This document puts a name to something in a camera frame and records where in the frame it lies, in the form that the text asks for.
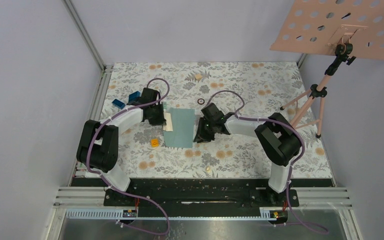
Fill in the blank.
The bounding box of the tan lined letter paper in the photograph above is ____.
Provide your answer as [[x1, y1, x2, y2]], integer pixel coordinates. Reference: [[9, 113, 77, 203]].
[[163, 112, 173, 132]]

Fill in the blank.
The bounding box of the teal paper envelope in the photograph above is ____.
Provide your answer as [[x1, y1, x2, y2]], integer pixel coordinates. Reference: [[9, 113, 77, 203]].
[[163, 108, 196, 149]]

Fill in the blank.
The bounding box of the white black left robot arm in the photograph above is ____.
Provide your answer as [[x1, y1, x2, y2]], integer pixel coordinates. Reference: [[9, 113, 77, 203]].
[[76, 87, 166, 206]]

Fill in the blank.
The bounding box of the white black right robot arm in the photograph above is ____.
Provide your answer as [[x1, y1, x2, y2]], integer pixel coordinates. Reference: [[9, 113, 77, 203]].
[[193, 103, 305, 206]]

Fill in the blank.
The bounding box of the large blue lego brick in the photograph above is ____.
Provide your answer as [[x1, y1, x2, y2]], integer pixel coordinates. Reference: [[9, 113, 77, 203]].
[[127, 91, 141, 106]]

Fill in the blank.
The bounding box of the small orange lego brick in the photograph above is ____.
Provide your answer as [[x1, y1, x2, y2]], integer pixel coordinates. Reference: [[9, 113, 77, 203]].
[[150, 138, 160, 148]]

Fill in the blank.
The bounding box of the small blue lego brick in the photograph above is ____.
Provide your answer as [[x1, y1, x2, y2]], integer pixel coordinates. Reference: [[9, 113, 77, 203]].
[[111, 99, 126, 110]]

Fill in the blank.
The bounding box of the small tan wooden cube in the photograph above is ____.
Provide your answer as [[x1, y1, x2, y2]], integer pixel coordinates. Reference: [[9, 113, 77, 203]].
[[194, 73, 203, 81]]

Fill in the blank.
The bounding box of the floral patterned table mat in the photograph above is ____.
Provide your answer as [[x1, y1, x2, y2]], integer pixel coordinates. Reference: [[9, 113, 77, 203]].
[[84, 61, 329, 180]]

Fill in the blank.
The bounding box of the pink music stand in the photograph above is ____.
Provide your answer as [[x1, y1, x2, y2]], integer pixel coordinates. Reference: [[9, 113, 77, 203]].
[[270, 0, 384, 129]]

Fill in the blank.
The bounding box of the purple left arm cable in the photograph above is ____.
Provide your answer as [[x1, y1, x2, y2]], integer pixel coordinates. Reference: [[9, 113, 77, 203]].
[[85, 78, 171, 236]]

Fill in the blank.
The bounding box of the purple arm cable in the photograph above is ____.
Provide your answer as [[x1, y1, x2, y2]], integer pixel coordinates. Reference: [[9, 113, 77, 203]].
[[85, 78, 171, 236], [205, 90, 329, 235]]

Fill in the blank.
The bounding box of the aluminium frame post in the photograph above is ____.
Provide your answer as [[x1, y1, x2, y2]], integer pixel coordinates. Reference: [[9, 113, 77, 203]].
[[62, 0, 108, 72]]

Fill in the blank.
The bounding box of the white slotted cable duct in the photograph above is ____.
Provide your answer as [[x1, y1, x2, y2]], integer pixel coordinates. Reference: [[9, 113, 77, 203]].
[[65, 207, 287, 221]]

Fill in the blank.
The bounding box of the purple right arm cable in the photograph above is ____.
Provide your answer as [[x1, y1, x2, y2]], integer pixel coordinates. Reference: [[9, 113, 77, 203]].
[[205, 90, 329, 235]]

